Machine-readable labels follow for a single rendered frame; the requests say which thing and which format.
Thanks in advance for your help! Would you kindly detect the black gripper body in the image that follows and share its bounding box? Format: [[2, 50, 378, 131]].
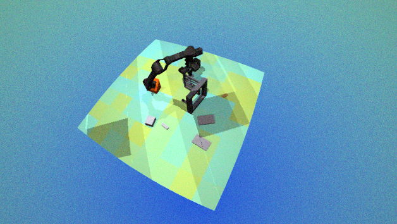
[[178, 58, 201, 75]]

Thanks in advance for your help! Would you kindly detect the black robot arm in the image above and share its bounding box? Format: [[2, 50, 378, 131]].
[[143, 46, 203, 91]]

